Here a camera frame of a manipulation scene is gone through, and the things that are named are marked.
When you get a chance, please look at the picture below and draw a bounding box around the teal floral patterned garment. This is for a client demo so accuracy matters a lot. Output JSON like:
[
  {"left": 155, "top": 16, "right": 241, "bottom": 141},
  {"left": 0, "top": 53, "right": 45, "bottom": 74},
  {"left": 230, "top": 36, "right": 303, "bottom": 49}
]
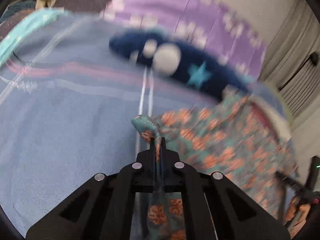
[{"left": 131, "top": 84, "right": 299, "bottom": 240}]

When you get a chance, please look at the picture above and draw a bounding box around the right hand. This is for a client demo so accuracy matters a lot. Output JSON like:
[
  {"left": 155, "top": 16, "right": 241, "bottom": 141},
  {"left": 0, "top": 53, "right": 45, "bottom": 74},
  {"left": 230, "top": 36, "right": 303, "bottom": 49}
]
[{"left": 285, "top": 197, "right": 311, "bottom": 234}]

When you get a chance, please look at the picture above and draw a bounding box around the blue plaid bed blanket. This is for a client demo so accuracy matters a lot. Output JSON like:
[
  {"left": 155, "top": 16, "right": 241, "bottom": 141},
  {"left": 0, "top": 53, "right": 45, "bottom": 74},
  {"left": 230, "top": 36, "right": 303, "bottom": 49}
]
[{"left": 1, "top": 9, "right": 222, "bottom": 239}]

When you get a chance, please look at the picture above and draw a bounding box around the beige pleated curtain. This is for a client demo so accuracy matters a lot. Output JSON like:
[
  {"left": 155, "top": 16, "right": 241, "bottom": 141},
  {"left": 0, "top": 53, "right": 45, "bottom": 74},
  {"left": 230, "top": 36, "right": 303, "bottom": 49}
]
[{"left": 260, "top": 0, "right": 319, "bottom": 181}]

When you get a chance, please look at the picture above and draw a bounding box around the navy star fleece garment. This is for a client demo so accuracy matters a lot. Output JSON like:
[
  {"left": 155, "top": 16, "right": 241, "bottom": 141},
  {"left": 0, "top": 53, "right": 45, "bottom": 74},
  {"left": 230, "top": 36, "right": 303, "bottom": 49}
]
[{"left": 109, "top": 30, "right": 248, "bottom": 100}]

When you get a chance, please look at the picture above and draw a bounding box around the purple floral pillow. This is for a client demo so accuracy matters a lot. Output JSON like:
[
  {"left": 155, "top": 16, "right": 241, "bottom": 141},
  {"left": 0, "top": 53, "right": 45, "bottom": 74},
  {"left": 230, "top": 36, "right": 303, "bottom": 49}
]
[{"left": 101, "top": 0, "right": 266, "bottom": 80}]

